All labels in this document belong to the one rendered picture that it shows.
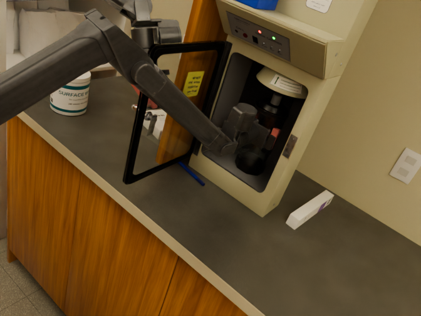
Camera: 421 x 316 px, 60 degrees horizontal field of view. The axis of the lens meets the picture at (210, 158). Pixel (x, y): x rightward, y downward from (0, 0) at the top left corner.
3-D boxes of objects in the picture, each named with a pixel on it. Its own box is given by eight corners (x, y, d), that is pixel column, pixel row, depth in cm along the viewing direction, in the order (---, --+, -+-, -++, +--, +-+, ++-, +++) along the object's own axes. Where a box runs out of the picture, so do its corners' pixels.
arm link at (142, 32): (128, 26, 96) (131, 24, 91) (153, 25, 99) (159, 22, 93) (131, 53, 98) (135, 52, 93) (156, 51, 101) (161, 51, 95)
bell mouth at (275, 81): (273, 70, 120) (279, 54, 118) (321, 94, 113) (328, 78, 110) (245, 75, 107) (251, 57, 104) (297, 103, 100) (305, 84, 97)
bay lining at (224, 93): (239, 135, 142) (272, 47, 125) (296, 170, 132) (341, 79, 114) (200, 151, 124) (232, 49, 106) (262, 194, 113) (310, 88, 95)
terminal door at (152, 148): (191, 156, 125) (226, 41, 105) (123, 187, 101) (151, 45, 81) (189, 155, 125) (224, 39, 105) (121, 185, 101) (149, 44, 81)
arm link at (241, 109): (199, 138, 101) (218, 157, 96) (211, 101, 95) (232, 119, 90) (230, 133, 109) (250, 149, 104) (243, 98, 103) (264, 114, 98)
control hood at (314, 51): (227, 32, 105) (239, -5, 100) (327, 79, 92) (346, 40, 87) (203, 32, 97) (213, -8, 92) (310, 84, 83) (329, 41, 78)
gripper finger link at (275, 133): (270, 115, 115) (255, 121, 108) (290, 125, 112) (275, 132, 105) (263, 133, 119) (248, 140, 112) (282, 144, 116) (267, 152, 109)
